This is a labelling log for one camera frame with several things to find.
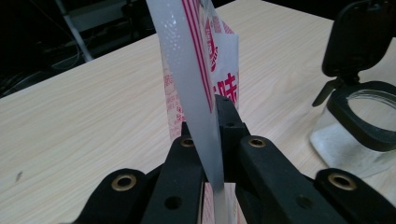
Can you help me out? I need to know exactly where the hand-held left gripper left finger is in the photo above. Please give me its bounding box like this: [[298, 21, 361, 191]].
[[141, 120, 207, 224]]

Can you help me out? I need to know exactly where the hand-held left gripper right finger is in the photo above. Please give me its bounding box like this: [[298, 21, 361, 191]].
[[214, 93, 350, 224]]

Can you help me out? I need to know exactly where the clear pink-printed plastic bag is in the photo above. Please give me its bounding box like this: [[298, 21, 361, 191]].
[[145, 0, 248, 224]]

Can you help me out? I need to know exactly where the clear jar with black lid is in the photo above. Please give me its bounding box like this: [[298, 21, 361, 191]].
[[309, 0, 396, 180]]

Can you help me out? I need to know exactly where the white-legged desk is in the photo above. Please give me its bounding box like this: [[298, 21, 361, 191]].
[[55, 0, 133, 63]]

